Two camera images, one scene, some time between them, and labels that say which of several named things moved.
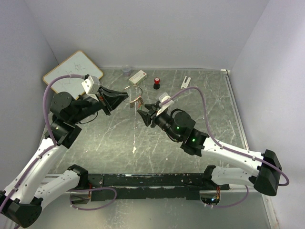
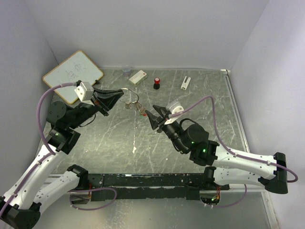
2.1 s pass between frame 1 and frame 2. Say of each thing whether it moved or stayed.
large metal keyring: moved
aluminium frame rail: stayed
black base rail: stayed
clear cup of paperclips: stayed
